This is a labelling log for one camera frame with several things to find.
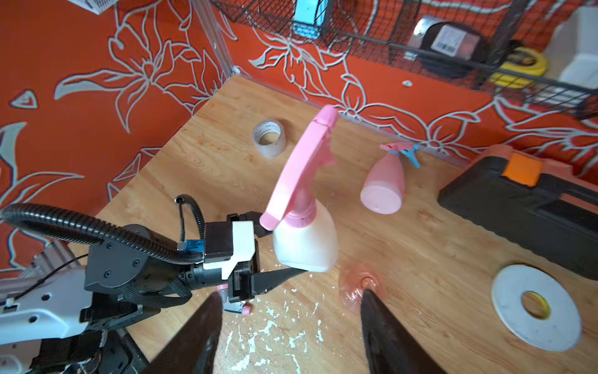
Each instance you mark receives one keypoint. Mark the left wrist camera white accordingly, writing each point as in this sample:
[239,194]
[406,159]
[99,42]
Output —
[226,244]

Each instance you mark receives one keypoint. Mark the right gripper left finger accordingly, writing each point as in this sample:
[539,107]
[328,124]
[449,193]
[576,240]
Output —
[193,349]

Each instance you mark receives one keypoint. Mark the white tape roll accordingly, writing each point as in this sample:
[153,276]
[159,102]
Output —
[536,308]

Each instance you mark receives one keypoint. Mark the black round device with label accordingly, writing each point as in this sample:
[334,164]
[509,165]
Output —
[453,43]

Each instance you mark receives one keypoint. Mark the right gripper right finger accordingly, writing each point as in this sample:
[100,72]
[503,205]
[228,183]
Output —
[389,347]

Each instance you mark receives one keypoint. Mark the black yellow tape measure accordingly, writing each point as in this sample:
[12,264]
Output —
[521,60]

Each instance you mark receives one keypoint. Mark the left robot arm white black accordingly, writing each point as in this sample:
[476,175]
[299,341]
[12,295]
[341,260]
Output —
[69,310]

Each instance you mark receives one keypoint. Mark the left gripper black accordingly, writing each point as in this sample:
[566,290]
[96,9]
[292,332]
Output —
[246,282]

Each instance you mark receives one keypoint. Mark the white spray bottle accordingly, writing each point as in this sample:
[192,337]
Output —
[313,248]

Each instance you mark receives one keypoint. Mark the black orange tool case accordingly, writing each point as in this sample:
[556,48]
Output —
[534,202]

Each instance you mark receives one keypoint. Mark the black wire basket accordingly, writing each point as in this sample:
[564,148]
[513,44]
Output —
[379,31]

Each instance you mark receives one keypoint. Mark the opaque pink spray bottle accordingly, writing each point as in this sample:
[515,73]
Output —
[384,187]

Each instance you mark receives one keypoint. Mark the pink blue spray nozzle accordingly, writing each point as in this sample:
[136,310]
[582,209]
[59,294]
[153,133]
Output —
[404,148]

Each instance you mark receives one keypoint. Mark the transparent pink spray bottle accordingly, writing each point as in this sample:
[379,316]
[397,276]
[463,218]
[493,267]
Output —
[354,280]

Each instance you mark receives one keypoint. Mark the pink grey spray nozzle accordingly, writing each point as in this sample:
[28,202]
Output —
[231,303]

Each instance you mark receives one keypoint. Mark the light blue box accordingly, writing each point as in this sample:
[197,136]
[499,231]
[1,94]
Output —
[311,17]

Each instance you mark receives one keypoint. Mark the clear tape roll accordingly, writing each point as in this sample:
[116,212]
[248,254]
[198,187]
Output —
[269,138]

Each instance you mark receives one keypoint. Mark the white small box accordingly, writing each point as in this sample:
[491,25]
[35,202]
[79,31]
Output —
[572,50]

